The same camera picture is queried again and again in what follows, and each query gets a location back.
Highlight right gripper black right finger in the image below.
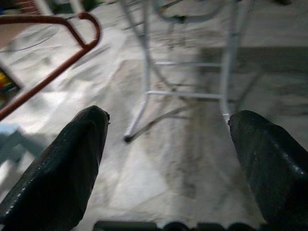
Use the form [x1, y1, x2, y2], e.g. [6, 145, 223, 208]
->
[227, 110, 308, 231]

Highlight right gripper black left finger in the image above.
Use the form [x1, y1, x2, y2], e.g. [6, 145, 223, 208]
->
[0, 105, 111, 231]

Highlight pink plastic clothes hanger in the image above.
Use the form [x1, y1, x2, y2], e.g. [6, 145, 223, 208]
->
[0, 12, 102, 121]

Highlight light blue stool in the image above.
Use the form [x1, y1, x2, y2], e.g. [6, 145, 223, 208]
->
[0, 125, 43, 167]

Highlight white folding table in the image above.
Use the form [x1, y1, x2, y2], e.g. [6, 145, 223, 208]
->
[119, 0, 241, 144]

